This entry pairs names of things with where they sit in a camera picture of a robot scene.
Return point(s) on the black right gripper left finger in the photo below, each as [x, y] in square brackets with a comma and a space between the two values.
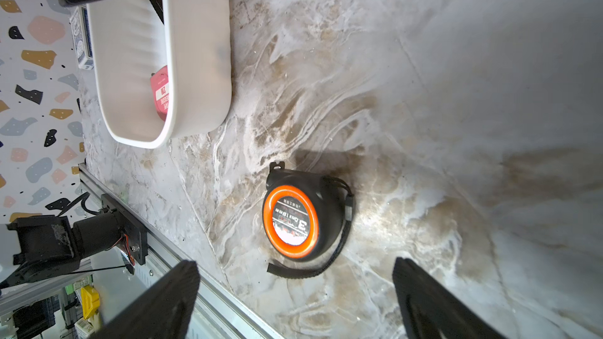
[163, 311]

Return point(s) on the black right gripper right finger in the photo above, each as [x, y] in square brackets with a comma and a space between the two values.
[430, 311]

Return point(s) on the black orange tape measure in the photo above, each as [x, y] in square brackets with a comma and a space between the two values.
[303, 215]

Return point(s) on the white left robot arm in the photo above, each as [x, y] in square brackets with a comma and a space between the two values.
[42, 247]

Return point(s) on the white storage box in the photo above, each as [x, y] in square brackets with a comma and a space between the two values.
[130, 41]

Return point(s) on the pink tape measure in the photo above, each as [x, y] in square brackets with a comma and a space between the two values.
[159, 82]

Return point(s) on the aluminium front rail frame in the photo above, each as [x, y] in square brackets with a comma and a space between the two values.
[217, 312]

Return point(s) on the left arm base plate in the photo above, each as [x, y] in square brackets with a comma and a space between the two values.
[133, 242]

